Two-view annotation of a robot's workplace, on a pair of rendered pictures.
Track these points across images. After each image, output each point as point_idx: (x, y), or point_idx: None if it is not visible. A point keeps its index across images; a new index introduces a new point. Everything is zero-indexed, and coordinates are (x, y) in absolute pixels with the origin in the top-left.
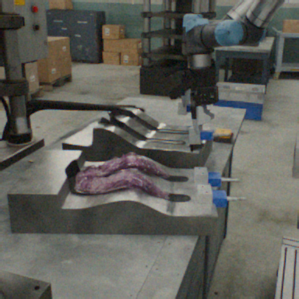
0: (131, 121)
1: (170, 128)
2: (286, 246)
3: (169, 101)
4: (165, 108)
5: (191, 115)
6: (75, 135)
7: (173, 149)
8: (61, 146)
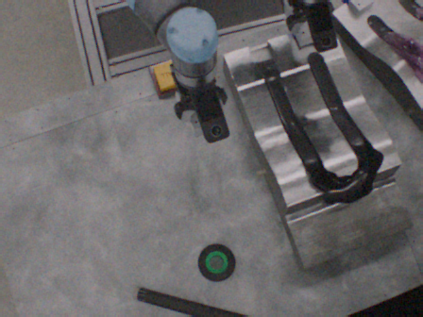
0: (329, 147)
1: (267, 113)
2: (109, 76)
3: (18, 305)
4: (73, 276)
5: (331, 14)
6: (380, 236)
7: (343, 53)
8: (380, 269)
